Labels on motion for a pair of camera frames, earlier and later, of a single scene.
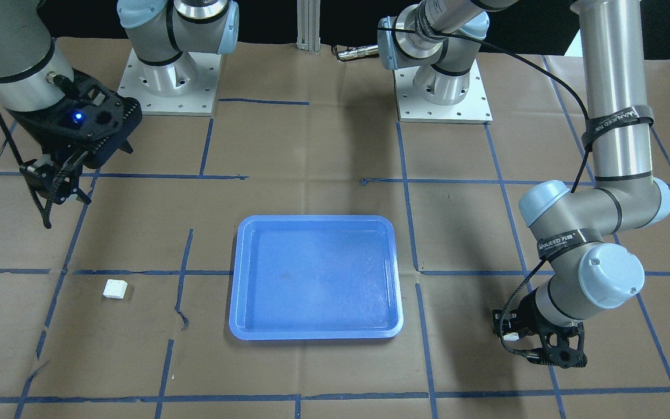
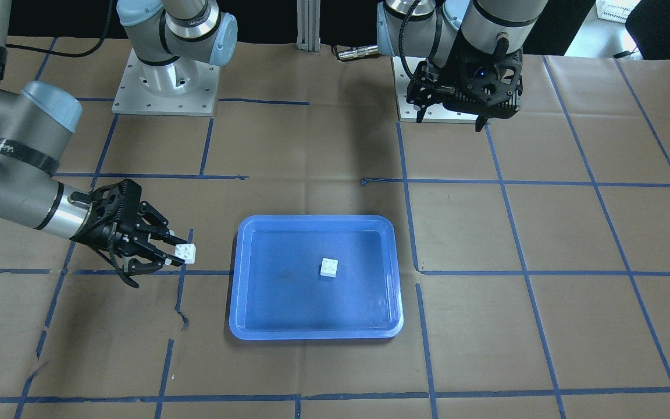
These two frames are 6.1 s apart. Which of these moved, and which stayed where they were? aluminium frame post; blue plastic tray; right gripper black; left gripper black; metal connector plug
Moved: left gripper black; right gripper black
Stayed: aluminium frame post; metal connector plug; blue plastic tray
